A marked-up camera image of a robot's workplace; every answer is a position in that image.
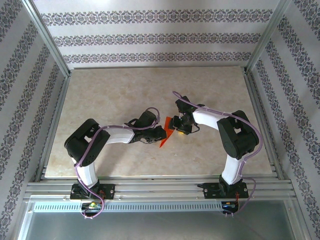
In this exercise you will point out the orange paper sheet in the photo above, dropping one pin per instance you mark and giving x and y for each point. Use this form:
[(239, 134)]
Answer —
[(167, 137)]

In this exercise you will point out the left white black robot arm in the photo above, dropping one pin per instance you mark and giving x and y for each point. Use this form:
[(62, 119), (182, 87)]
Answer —
[(85, 140)]

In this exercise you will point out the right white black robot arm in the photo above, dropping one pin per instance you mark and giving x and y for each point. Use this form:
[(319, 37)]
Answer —
[(237, 137)]

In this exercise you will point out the grey metal sheet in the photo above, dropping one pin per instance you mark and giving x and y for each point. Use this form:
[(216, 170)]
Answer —
[(160, 225)]

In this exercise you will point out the small electronics board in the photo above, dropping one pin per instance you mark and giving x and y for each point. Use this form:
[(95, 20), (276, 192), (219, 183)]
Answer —
[(228, 205), (92, 205)]

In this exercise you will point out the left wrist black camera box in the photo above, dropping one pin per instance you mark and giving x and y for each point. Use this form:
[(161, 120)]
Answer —
[(146, 118)]

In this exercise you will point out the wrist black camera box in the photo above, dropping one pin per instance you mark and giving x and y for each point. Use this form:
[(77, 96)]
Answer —
[(183, 105), (146, 118)]

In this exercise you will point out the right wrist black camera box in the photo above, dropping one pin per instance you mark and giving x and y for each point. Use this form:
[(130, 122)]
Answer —
[(183, 105)]

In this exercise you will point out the wide aluminium base rail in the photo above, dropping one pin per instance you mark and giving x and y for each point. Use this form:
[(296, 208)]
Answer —
[(160, 190)]

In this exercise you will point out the thin aluminium frame rail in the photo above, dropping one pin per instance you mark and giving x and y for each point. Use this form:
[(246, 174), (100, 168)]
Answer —
[(160, 67)]

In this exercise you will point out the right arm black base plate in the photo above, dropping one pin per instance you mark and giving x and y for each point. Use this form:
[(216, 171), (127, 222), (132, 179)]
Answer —
[(210, 190)]

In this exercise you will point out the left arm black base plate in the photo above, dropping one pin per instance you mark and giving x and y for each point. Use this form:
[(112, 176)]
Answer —
[(108, 191)]

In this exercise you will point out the aluminium frame post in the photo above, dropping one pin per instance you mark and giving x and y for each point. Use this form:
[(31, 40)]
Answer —
[(50, 45), (266, 37)]

